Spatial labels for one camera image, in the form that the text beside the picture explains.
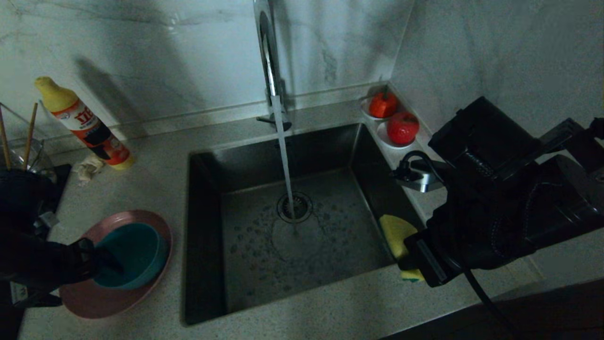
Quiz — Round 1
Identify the crumpled white tissue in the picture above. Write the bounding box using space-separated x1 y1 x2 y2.
75 156 105 185

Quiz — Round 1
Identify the yellow-capped orange dish soap bottle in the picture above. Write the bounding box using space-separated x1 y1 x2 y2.
34 76 135 171

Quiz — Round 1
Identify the long black arm cable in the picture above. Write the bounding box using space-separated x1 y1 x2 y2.
465 269 515 340

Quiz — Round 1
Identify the brown wooden chopstick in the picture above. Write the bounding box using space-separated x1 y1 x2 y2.
24 103 38 170

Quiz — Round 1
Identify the chrome kitchen faucet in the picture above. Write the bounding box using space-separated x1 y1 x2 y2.
250 0 292 134

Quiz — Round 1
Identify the yellow sponge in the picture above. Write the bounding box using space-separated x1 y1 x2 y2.
380 215 425 282

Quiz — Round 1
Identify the red apple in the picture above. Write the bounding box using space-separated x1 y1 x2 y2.
387 111 419 145

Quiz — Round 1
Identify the orange-red tomato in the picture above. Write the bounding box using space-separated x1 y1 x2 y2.
368 89 398 119

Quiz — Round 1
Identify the teal bowl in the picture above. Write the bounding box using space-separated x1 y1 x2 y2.
93 223 169 290

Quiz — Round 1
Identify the pink plate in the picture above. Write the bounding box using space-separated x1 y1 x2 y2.
59 210 173 319

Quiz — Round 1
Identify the stainless steel sink basin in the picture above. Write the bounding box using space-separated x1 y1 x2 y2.
185 124 428 324

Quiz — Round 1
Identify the round metal drain strainer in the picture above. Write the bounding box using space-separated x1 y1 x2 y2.
277 192 313 224

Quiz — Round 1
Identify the short black camera cable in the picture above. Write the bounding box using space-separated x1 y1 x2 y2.
392 150 442 182

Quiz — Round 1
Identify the running water stream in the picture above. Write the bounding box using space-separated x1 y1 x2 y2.
271 97 300 222

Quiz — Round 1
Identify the clear glass pot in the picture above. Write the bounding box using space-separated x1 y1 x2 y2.
0 138 57 182

